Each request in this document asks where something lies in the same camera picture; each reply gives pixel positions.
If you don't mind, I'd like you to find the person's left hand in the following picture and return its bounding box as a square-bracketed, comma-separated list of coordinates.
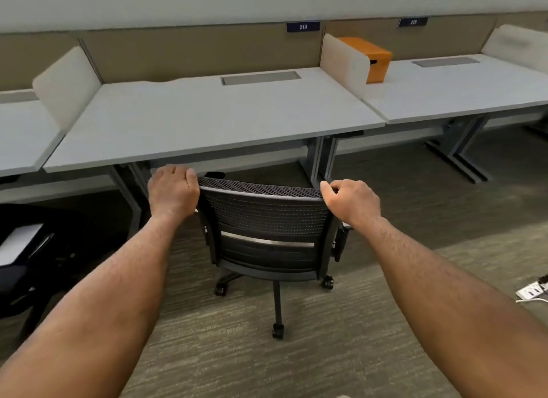
[147, 164, 201, 219]

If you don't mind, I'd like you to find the person's right hand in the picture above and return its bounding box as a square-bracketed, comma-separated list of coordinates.
[320, 178, 382, 230]

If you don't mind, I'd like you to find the black mesh office chair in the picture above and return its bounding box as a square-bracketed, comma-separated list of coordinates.
[0, 204, 80, 341]
[195, 172, 355, 341]

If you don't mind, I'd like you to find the person's left forearm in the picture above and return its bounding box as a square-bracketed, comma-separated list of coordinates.
[0, 213, 185, 398]

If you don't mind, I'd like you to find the person's right forearm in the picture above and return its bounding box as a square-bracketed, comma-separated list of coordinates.
[357, 215, 548, 398]

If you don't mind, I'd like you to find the white office table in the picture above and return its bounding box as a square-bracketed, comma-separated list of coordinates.
[42, 66, 387, 240]
[0, 98, 67, 185]
[359, 52, 548, 185]

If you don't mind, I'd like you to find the white desk divider screen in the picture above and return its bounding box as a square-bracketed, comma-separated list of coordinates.
[481, 24, 548, 74]
[32, 45, 103, 132]
[320, 33, 370, 96]

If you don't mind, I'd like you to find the orange cardboard box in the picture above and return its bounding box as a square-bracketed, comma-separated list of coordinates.
[338, 36, 393, 85]

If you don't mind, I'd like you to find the beige desk partition panel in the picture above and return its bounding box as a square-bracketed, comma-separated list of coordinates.
[323, 15, 499, 61]
[0, 32, 82, 93]
[496, 11, 548, 31]
[79, 21, 326, 85]

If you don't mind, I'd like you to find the white power strip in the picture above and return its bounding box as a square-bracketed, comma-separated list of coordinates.
[515, 282, 548, 301]

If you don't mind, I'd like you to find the grey cable cover plate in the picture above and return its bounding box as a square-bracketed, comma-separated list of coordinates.
[220, 70, 302, 86]
[412, 56, 481, 69]
[0, 90, 39, 105]

